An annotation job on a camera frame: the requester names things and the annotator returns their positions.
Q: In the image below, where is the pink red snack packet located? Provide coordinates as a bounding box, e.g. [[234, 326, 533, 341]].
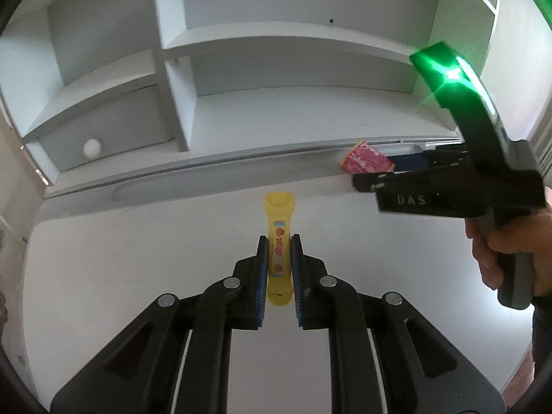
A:
[[341, 141, 395, 175]]

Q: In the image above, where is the yellow candy wrapper strip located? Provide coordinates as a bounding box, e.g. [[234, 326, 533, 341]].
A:
[[264, 191, 296, 307]]

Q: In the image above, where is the person's right hand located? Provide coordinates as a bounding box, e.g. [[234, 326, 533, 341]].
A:
[[465, 205, 551, 297]]

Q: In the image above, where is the white drawer with knob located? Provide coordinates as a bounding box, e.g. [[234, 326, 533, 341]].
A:
[[38, 86, 172, 171]]

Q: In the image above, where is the white desk hutch shelf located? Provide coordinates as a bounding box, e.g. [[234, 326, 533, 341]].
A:
[[1, 0, 500, 196]]

